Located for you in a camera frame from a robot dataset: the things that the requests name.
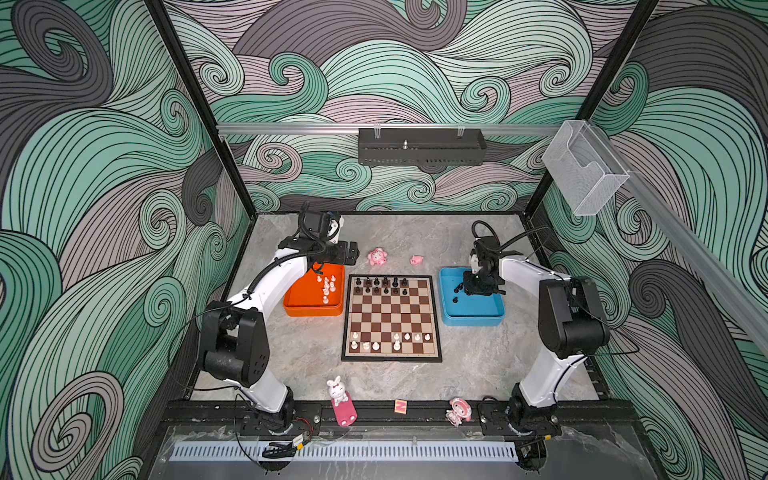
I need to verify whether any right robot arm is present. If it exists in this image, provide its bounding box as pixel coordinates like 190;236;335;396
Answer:
463;220;610;429

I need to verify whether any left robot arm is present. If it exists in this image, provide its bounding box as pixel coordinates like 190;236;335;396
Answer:
197;209;359;430

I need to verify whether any chess board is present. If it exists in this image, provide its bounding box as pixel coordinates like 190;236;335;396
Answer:
341;274;443;363

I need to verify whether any blue plastic tray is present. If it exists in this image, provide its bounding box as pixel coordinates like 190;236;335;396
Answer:
438;267;506;327

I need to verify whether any pink kitty toy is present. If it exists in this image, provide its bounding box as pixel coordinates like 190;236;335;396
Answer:
367;247;388;266

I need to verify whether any orange plastic tray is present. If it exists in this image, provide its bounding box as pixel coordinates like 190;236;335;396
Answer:
283;264;346;317

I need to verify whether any pink haired doll figure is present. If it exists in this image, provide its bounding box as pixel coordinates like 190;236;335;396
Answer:
445;397;472;427

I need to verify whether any wooden letter block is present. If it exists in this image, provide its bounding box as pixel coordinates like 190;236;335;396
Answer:
394;400;408;415

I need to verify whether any white rabbit figure pink base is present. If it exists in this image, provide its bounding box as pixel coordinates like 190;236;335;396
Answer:
327;376;358;427

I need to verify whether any black wall shelf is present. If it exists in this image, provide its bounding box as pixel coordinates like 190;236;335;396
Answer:
357;127;488;169

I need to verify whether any clear acrylic wall box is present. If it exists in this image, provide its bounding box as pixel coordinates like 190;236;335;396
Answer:
542;120;629;217

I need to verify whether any white slotted cable duct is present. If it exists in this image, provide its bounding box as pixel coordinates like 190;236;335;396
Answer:
169;440;518;463

